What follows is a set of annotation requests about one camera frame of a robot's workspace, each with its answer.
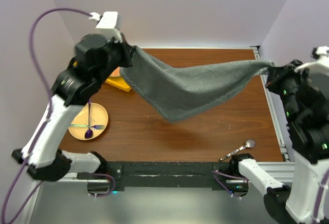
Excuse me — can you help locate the iridescent fork on plate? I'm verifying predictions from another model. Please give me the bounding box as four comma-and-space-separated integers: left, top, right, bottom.
70, 124, 105, 130

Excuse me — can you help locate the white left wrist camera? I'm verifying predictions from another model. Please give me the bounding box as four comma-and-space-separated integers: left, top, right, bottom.
96, 11, 123, 43

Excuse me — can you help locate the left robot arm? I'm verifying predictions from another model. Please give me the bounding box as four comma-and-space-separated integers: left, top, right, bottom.
11, 33, 134, 182

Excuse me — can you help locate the purple iridescent spoon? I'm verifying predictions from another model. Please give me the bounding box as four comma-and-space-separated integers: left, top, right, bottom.
84, 100, 93, 140

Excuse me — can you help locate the silver metal spoon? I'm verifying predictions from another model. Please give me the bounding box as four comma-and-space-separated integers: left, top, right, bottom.
218, 139, 256, 162

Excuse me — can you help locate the woven wicker plate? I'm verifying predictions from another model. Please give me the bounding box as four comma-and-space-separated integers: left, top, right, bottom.
110, 67, 120, 78

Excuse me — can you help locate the grey cloth napkin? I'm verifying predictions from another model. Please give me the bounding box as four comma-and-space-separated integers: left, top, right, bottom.
120, 46, 273, 122

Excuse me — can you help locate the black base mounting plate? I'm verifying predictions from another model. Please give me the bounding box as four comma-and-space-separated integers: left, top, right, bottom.
77, 161, 249, 197

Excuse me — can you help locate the yellow plastic tray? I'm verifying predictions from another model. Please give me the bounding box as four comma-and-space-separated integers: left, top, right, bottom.
72, 61, 131, 92

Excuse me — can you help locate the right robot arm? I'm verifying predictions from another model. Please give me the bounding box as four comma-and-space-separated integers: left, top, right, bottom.
229, 56, 328, 223

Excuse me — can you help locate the aluminium frame rail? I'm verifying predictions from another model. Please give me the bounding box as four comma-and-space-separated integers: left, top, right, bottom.
250, 45, 296, 181

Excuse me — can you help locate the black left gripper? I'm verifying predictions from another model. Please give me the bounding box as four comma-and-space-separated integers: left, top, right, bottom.
98, 31, 137, 84

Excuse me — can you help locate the pale yellow round plate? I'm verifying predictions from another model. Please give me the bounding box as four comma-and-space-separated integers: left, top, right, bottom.
68, 103, 108, 141

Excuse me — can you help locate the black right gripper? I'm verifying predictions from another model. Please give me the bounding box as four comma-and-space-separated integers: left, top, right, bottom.
263, 55, 309, 118

